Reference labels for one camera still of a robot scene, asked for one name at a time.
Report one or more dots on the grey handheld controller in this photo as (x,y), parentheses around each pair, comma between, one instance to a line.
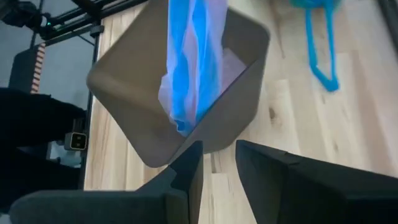
(18,14)

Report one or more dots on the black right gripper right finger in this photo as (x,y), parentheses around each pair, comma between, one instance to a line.
(311,193)

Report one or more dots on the teal plastic trash bag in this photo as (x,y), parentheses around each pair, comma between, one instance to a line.
(329,82)

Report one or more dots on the black table-level camera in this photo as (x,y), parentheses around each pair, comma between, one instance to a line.
(76,141)

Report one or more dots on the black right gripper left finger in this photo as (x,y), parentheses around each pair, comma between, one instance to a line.
(109,207)

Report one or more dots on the pink plastic bag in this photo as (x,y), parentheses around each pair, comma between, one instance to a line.
(192,62)

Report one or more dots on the black post with striped tape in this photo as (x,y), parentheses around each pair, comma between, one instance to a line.
(25,68)

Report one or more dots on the dark grey trash bin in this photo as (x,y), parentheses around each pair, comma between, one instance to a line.
(130,77)

